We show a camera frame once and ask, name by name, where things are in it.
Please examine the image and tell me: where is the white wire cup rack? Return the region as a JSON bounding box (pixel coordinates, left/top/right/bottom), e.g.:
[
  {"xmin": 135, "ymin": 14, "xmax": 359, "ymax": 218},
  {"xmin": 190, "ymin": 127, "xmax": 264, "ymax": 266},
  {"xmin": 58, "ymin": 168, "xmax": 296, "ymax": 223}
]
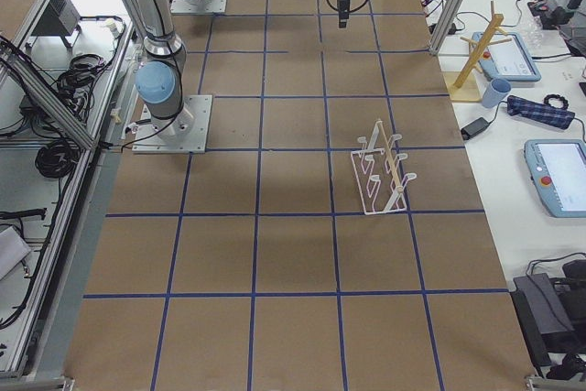
[{"xmin": 351, "ymin": 119, "xmax": 417, "ymax": 215}]

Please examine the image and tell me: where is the wooden mug tree stand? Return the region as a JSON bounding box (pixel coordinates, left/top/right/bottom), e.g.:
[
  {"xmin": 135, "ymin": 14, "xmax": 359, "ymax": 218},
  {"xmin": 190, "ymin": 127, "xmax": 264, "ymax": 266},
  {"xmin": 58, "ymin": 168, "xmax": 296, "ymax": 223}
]
[{"xmin": 444, "ymin": 2, "xmax": 511, "ymax": 103}]

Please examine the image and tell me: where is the blue teach pendant far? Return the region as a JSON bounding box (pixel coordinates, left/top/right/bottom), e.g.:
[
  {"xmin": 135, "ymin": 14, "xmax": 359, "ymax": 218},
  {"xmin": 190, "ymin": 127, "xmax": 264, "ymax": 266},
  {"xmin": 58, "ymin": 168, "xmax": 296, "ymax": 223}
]
[{"xmin": 479, "ymin": 32, "xmax": 541, "ymax": 82}]

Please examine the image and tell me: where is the blue teach pendant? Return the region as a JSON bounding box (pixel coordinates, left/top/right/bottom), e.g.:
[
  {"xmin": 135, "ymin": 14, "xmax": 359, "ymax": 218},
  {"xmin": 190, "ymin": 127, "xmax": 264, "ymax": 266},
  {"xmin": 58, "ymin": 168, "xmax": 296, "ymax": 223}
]
[
  {"xmin": 479, "ymin": 32, "xmax": 541, "ymax": 82},
  {"xmin": 524, "ymin": 139, "xmax": 585, "ymax": 218}
]

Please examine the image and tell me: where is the black power adapter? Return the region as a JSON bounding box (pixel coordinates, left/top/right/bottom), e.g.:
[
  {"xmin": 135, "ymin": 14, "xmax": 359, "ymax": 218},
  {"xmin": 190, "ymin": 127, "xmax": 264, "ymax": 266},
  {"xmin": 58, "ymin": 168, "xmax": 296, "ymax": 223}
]
[{"xmin": 460, "ymin": 117, "xmax": 491, "ymax": 141}]

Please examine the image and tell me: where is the light blue cup on desk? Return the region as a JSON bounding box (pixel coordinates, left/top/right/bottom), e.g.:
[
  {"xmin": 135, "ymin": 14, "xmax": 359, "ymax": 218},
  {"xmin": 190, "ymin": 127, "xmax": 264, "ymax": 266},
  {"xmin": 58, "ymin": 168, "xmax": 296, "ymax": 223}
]
[{"xmin": 481, "ymin": 78, "xmax": 512, "ymax": 108}]

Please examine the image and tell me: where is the blue teach pendant near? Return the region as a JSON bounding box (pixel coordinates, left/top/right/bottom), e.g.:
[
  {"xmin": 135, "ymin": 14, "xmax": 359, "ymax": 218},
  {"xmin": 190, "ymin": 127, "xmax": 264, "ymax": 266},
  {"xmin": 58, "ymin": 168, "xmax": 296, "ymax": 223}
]
[{"xmin": 524, "ymin": 139, "xmax": 585, "ymax": 218}]

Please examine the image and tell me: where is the black beaded bracelet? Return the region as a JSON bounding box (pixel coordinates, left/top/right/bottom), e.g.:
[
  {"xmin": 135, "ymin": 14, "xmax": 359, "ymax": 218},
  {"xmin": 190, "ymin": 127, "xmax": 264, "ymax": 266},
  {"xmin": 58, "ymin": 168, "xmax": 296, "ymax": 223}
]
[{"xmin": 543, "ymin": 93, "xmax": 570, "ymax": 111}]

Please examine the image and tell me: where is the blue plaid pencil case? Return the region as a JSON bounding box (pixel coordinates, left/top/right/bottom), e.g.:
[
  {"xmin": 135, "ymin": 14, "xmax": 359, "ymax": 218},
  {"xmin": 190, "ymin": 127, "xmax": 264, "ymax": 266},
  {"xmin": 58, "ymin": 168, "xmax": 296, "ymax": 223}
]
[{"xmin": 506, "ymin": 94, "xmax": 575, "ymax": 129}]

